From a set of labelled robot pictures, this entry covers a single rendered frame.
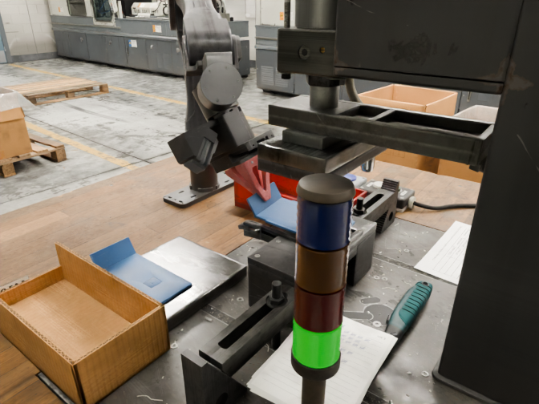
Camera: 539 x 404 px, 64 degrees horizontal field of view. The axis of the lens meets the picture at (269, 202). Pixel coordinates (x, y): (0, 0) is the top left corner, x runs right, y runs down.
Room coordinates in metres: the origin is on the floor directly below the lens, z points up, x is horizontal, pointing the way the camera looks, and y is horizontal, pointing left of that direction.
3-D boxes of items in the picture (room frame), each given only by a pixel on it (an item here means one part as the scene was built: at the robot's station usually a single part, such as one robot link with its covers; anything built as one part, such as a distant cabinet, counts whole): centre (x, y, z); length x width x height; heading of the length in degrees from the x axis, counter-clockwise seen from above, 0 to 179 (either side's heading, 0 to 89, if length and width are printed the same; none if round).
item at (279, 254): (0.55, -0.07, 0.98); 0.20 x 0.10 x 0.01; 143
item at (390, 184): (0.75, -0.22, 0.95); 0.06 x 0.03 x 0.09; 143
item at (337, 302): (0.26, -0.04, 1.10); 0.04 x 0.04 x 0.03
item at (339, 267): (0.26, -0.04, 1.14); 0.04 x 0.04 x 0.03
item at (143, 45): (9.48, 2.74, 0.49); 5.51 x 1.02 x 0.97; 49
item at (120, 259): (0.54, 0.20, 0.93); 0.15 x 0.07 x 0.03; 52
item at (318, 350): (0.26, -0.04, 1.07); 0.04 x 0.04 x 0.03
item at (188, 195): (0.92, 0.15, 0.94); 0.20 x 0.07 x 0.08; 143
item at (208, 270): (0.56, 0.15, 0.91); 0.17 x 0.16 x 0.02; 143
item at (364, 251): (0.55, -0.07, 0.94); 0.20 x 0.10 x 0.07; 143
